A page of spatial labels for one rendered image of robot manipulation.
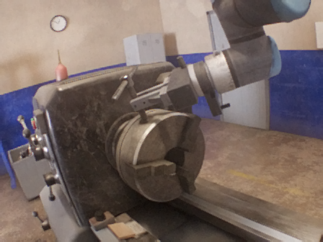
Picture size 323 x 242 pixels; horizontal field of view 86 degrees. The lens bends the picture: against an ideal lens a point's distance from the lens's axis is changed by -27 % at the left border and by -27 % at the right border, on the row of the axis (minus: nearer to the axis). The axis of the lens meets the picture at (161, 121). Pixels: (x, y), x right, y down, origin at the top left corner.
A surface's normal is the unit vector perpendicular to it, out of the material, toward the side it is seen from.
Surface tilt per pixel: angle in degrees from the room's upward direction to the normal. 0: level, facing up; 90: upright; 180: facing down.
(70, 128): 90
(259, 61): 97
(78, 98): 90
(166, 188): 90
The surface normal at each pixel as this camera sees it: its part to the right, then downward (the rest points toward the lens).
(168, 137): 0.62, 0.14
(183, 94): -0.14, 0.54
